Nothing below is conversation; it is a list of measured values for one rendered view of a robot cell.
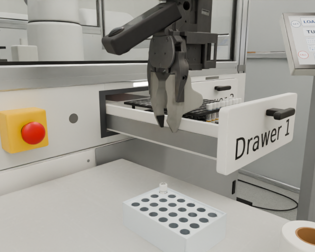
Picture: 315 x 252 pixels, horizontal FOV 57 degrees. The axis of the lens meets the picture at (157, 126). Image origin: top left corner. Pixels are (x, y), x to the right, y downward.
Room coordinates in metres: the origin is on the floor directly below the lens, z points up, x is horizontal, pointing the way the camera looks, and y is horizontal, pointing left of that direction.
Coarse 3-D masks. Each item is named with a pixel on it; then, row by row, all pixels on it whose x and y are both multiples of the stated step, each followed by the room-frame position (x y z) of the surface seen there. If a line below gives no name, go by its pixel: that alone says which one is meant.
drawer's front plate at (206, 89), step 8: (216, 80) 0.99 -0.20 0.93; (224, 80) 1.02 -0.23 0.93; (232, 80) 1.06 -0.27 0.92; (192, 88) 0.89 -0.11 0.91; (200, 88) 0.92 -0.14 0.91; (208, 88) 0.96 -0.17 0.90; (232, 88) 1.07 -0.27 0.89; (208, 96) 0.96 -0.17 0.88; (216, 96) 0.99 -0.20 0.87; (224, 96) 1.03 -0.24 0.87
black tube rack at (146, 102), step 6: (126, 102) 0.69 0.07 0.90; (132, 102) 0.69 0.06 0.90; (138, 102) 0.68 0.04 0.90; (144, 102) 0.69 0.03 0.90; (150, 102) 0.69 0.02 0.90; (204, 102) 0.68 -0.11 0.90; (210, 102) 0.68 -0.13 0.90; (150, 108) 0.63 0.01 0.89; (198, 108) 0.60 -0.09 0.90; (204, 108) 0.60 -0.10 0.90; (186, 114) 0.56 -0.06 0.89; (204, 120) 0.62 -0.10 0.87
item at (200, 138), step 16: (112, 112) 0.67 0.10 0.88; (128, 112) 0.63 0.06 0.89; (144, 112) 0.59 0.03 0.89; (112, 128) 0.67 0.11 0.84; (128, 128) 0.63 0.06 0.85; (144, 128) 0.59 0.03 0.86; (160, 128) 0.56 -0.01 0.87; (192, 128) 0.51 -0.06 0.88; (208, 128) 0.48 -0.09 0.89; (176, 144) 0.53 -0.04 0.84; (192, 144) 0.50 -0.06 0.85; (208, 144) 0.48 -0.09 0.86
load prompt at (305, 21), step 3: (300, 18) 1.34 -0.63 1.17; (303, 18) 1.34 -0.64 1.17; (306, 18) 1.34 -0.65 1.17; (309, 18) 1.34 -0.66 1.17; (312, 18) 1.34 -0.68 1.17; (303, 21) 1.33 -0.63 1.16; (306, 21) 1.33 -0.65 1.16; (309, 21) 1.33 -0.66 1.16; (312, 21) 1.33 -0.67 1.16; (303, 24) 1.32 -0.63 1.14; (306, 24) 1.32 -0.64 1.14; (309, 24) 1.32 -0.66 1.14; (312, 24) 1.32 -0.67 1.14
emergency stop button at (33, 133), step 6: (24, 126) 0.48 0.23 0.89; (30, 126) 0.48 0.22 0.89; (36, 126) 0.49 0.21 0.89; (42, 126) 0.50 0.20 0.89; (24, 132) 0.48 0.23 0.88; (30, 132) 0.48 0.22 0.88; (36, 132) 0.49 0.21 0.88; (42, 132) 0.50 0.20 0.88; (24, 138) 0.48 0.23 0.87; (30, 138) 0.48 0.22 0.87; (36, 138) 0.49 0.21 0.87; (42, 138) 0.50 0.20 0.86
